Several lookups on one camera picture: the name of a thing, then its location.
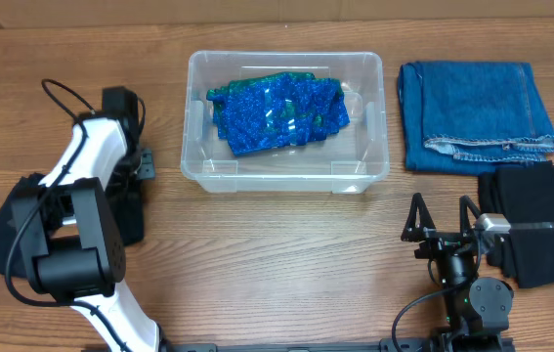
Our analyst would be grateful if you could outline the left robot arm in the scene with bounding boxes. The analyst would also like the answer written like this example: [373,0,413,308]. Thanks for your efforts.
[4,86,172,351]

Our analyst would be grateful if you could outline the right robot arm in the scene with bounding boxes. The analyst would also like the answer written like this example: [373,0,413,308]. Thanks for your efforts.
[391,193,515,351]

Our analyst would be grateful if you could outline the blue denim jeans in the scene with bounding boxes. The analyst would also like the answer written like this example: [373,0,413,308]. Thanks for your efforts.
[397,61,554,175]

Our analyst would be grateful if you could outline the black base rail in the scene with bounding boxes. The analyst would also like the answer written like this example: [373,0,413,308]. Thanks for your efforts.
[163,338,516,352]

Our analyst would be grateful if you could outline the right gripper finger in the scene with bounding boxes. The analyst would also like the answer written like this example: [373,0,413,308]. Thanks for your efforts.
[403,193,436,235]
[459,196,481,233]

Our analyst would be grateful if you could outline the black cloth with tape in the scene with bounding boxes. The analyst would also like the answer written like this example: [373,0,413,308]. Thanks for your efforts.
[106,167,145,246]

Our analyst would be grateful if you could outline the clear plastic storage bin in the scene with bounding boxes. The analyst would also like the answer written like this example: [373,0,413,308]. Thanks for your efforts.
[180,51,390,194]

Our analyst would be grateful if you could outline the blue green sequin cloth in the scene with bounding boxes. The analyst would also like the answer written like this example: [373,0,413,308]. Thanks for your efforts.
[206,71,350,156]

